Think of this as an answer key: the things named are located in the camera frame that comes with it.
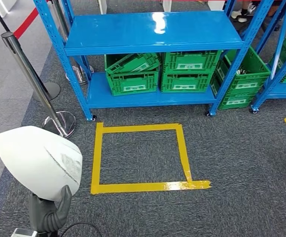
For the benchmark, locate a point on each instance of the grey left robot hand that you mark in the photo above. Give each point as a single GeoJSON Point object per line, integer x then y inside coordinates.
{"type": "Point", "coordinates": [39, 212]}

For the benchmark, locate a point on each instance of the blue metal shelf rack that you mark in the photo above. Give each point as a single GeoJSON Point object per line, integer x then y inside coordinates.
{"type": "Point", "coordinates": [152, 32]}
{"type": "Point", "coordinates": [281, 90]}

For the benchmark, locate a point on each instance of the chrome stanchion post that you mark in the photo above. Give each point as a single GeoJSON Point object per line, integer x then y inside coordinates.
{"type": "Point", "coordinates": [34, 85]}
{"type": "Point", "coordinates": [82, 77]}

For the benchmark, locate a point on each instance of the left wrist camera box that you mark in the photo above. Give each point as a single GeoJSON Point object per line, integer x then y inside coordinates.
{"type": "Point", "coordinates": [24, 233]}

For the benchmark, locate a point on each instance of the white plastic shell part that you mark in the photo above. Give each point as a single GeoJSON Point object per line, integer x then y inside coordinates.
{"type": "Point", "coordinates": [34, 160]}

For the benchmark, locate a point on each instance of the yellow floor tape square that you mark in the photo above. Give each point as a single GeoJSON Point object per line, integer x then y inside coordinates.
{"type": "Point", "coordinates": [143, 187]}

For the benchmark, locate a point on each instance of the person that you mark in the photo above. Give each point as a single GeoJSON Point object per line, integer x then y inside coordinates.
{"type": "Point", "coordinates": [239, 14]}

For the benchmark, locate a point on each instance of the red barrier belt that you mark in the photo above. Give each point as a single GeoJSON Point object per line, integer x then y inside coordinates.
{"type": "Point", "coordinates": [26, 23]}

